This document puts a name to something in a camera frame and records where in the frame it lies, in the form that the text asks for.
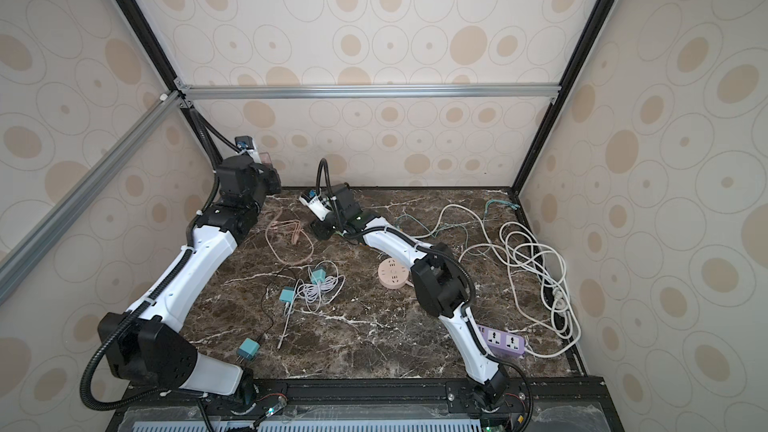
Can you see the purple power strip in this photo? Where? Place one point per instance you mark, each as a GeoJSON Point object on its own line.
{"type": "Point", "coordinates": [503, 343]}

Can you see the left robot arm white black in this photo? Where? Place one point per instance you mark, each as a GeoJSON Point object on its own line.
{"type": "Point", "coordinates": [144, 344]}

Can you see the horizontal aluminium rail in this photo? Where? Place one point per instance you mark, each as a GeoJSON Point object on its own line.
{"type": "Point", "coordinates": [364, 92]}

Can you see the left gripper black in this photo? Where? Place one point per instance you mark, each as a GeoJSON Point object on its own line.
{"type": "Point", "coordinates": [272, 174]}

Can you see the teal adapter near base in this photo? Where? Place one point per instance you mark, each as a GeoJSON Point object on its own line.
{"type": "Point", "coordinates": [248, 350]}

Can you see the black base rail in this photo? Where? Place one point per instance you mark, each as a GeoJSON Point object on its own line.
{"type": "Point", "coordinates": [560, 404]}

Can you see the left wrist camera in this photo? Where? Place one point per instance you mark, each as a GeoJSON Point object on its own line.
{"type": "Point", "coordinates": [246, 145]}

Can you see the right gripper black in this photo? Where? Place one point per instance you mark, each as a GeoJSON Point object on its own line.
{"type": "Point", "coordinates": [319, 229]}

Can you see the left diagonal aluminium rail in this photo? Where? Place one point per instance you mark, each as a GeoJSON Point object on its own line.
{"type": "Point", "coordinates": [39, 241]}

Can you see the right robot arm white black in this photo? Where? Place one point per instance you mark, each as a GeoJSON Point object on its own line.
{"type": "Point", "coordinates": [442, 286]}

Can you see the round beige power socket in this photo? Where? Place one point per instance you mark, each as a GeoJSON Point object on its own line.
{"type": "Point", "coordinates": [393, 275]}

